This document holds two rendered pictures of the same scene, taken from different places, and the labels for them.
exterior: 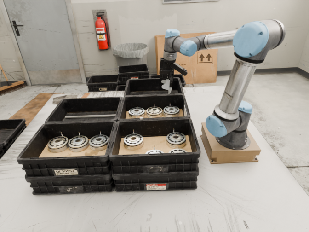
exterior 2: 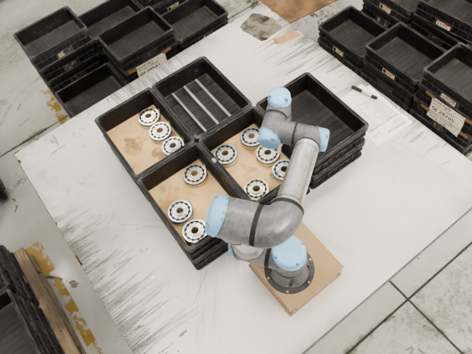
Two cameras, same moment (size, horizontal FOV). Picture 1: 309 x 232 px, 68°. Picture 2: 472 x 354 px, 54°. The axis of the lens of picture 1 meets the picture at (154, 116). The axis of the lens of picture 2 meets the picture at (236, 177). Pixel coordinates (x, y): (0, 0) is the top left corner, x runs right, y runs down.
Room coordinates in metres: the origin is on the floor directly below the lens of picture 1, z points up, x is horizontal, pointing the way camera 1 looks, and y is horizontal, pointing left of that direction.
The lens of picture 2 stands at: (0.65, -0.90, 2.49)
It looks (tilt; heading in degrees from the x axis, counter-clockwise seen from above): 58 degrees down; 64
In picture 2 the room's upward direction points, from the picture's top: 12 degrees counter-clockwise
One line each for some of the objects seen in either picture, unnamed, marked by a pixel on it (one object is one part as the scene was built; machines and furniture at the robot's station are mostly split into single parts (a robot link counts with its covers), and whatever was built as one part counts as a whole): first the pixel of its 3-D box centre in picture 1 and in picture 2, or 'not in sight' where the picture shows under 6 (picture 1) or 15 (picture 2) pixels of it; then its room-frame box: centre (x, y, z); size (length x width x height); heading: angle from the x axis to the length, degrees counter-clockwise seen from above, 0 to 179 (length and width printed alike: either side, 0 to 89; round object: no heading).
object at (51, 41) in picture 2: not in sight; (64, 56); (0.89, 1.77, 0.37); 0.40 x 0.30 x 0.45; 1
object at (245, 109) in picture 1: (237, 113); (286, 255); (1.02, -0.43, 0.96); 0.13 x 0.12 x 0.14; 126
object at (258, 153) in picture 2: (154, 110); (267, 153); (1.27, 0.00, 0.86); 0.10 x 0.10 x 0.01
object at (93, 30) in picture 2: not in sight; (118, 34); (1.29, 1.77, 0.31); 0.40 x 0.30 x 0.34; 1
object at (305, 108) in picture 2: (153, 94); (310, 123); (1.50, 0.00, 0.87); 0.40 x 0.30 x 0.11; 89
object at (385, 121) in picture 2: not in sight; (371, 112); (1.85, -0.05, 0.70); 0.33 x 0.23 x 0.01; 91
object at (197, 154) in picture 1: (154, 136); (192, 194); (0.90, 0.01, 0.92); 0.40 x 0.30 x 0.02; 89
